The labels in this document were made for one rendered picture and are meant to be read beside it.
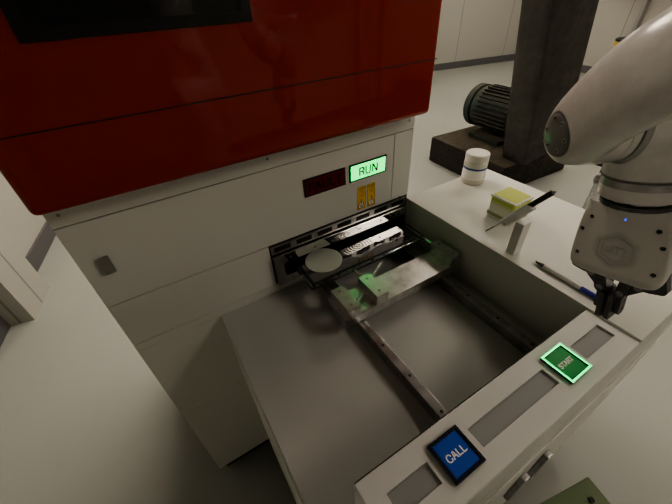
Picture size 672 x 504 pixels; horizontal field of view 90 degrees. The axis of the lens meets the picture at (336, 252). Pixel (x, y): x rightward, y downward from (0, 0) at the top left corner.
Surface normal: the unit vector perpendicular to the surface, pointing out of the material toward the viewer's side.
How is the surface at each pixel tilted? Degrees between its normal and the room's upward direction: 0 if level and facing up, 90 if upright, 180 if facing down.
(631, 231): 87
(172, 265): 90
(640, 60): 70
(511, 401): 0
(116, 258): 90
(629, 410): 0
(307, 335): 0
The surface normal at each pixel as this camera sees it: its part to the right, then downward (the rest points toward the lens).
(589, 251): -0.88, 0.33
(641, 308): -0.04, -0.78
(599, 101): -0.97, 0.19
